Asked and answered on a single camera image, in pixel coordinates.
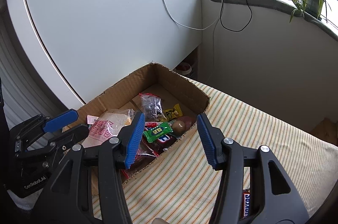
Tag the large Snickers bar Chinese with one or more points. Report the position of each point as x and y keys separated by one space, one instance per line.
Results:
x=163 y=140

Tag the yellow candy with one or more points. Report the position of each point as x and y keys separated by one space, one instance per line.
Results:
x=173 y=112

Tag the green candy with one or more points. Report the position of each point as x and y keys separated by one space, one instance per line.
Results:
x=158 y=131

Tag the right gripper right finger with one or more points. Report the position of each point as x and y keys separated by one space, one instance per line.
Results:
x=274 y=198

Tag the bagged sliced toast bread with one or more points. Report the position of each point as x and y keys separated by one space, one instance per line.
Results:
x=107 y=125

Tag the brown cardboard box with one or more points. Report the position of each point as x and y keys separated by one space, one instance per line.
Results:
x=181 y=168

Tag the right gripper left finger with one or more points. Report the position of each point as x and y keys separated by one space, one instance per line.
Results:
x=67 y=196

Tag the brown round chocolate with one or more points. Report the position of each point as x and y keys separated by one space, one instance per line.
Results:
x=181 y=125

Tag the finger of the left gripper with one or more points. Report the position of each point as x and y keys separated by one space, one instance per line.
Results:
x=57 y=146
x=61 y=121

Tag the white cabinet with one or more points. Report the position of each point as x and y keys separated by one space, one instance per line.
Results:
x=81 y=47

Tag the brown Snickers bar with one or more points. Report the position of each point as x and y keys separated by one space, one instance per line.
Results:
x=245 y=206

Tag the clear bag red dates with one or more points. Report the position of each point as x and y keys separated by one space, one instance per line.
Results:
x=152 y=107

